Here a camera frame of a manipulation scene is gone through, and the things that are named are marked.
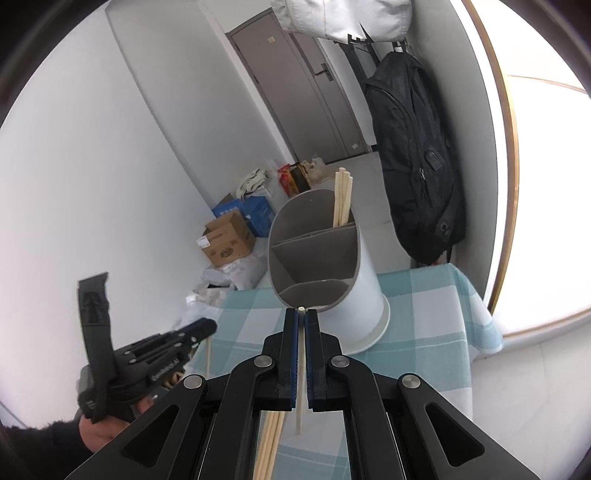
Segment white utensil holder with compartments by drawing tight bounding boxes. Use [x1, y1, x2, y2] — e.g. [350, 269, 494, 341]
[267, 189, 390, 354]

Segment grey door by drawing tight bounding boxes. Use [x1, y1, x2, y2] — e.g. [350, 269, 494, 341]
[229, 9, 368, 164]

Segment chopsticks bundle in holder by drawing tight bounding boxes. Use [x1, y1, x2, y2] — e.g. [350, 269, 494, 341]
[332, 167, 353, 227]

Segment white hanging bag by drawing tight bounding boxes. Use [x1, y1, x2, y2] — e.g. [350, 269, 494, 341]
[270, 0, 413, 44]

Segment wooden chopstick pile on table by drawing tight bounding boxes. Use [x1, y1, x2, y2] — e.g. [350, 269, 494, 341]
[253, 411, 286, 480]

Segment blue cardboard box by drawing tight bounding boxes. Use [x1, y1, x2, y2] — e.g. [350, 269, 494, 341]
[212, 195, 276, 238]

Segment red and yellow bags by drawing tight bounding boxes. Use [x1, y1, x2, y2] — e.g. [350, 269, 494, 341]
[277, 157, 329, 198]

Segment black hanging backpack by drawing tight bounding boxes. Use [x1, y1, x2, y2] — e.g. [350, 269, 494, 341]
[363, 48, 467, 265]

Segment teal white checkered tablecloth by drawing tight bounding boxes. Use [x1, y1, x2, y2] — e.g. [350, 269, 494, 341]
[187, 265, 503, 479]

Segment brown cardboard box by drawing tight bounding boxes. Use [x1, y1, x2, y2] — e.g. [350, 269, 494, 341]
[197, 209, 256, 268]

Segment white plastic bags on floor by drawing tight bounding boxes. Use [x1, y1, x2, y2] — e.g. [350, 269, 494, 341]
[173, 254, 267, 329]

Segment person's left hand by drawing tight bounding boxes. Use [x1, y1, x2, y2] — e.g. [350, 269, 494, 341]
[78, 416, 129, 453]

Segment white cloth bundle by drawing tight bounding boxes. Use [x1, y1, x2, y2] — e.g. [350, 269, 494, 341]
[235, 168, 270, 199]

